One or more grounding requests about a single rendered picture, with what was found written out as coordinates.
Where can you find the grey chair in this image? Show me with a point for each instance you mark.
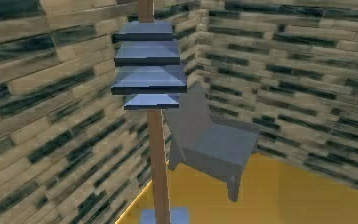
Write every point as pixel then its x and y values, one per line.
pixel 217 146

